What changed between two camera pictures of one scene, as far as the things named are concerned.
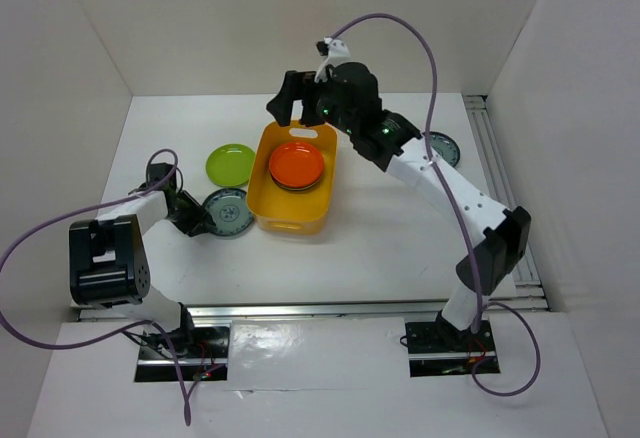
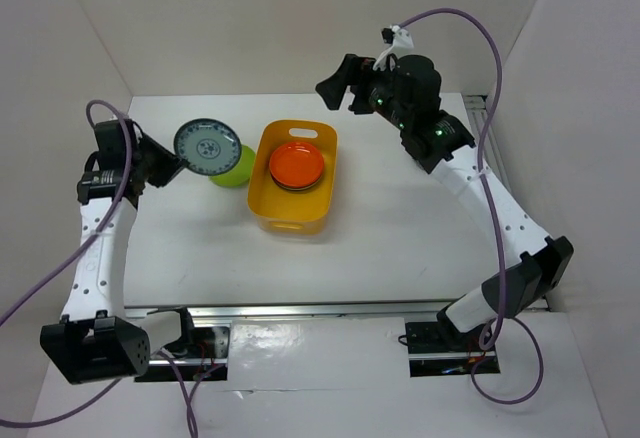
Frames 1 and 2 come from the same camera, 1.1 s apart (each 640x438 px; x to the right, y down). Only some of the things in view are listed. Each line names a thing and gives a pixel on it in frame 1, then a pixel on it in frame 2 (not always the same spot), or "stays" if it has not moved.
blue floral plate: x=231 y=211 -> x=207 y=146
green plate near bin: x=230 y=165 stays
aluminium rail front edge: x=282 y=312 stays
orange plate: x=294 y=188 stays
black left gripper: x=199 y=214 -> x=171 y=163
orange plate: x=296 y=164 stays
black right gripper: x=297 y=86 -> x=333 y=88
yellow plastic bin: x=281 y=211 stays
